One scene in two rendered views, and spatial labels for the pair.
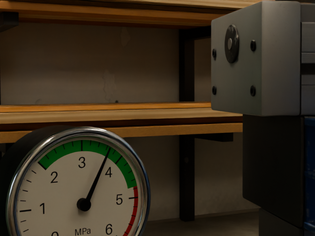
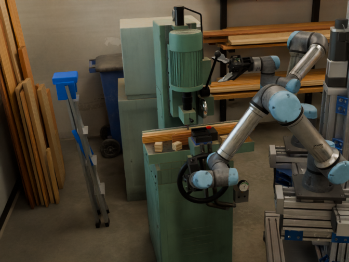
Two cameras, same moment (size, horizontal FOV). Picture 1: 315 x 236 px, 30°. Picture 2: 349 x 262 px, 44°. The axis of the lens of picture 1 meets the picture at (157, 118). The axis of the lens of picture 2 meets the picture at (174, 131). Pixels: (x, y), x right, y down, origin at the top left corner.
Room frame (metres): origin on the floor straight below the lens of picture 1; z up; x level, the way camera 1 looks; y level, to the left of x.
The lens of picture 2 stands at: (-1.89, -0.37, 1.90)
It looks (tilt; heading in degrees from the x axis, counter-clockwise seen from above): 22 degrees down; 21
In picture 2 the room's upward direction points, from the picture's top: 2 degrees counter-clockwise
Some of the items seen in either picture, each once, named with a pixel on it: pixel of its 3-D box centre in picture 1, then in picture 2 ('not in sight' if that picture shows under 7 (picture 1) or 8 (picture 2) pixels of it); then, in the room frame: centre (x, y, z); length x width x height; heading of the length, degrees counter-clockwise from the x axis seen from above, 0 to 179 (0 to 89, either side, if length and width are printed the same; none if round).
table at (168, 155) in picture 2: not in sight; (199, 148); (0.22, 0.28, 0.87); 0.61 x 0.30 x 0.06; 122
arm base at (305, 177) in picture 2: not in sight; (318, 175); (0.08, -0.36, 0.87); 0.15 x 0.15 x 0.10
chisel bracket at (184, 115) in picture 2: not in sight; (187, 115); (0.31, 0.38, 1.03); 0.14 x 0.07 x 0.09; 32
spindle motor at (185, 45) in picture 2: not in sight; (186, 60); (0.29, 0.37, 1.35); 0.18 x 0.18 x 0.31
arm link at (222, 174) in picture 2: not in sight; (223, 175); (-0.27, 0.03, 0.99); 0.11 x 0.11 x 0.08; 29
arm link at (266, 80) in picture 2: not in sight; (269, 81); (0.41, -0.06, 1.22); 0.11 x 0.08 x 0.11; 66
